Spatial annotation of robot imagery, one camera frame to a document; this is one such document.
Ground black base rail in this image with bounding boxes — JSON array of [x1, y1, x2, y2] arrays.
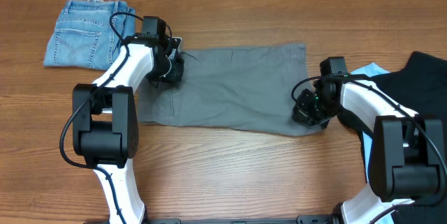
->
[[146, 214, 342, 224]]

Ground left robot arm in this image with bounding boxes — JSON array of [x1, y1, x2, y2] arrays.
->
[[64, 16, 184, 223]]

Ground grey shorts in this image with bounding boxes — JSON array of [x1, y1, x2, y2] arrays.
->
[[138, 43, 321, 137]]

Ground folded blue denim jeans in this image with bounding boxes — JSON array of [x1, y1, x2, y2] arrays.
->
[[43, 0, 135, 70]]

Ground black garment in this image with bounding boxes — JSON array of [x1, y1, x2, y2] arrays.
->
[[351, 52, 446, 224]]

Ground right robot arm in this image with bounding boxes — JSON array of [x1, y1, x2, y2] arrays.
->
[[291, 57, 446, 223]]

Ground light blue garment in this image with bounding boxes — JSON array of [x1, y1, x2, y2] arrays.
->
[[351, 63, 394, 224]]

